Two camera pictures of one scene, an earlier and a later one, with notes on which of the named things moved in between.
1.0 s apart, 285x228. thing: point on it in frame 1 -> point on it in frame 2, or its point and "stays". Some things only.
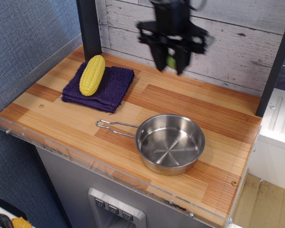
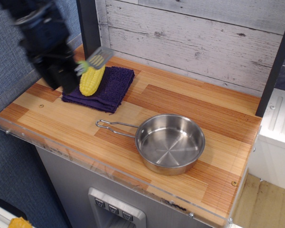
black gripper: [172, 25] -> [51, 52]
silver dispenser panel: [112, 212] stays
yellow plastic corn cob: [92, 75] stays
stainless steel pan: [166, 144] stays
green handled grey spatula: [171, 61] -> [99, 58]
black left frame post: [89, 26] stays
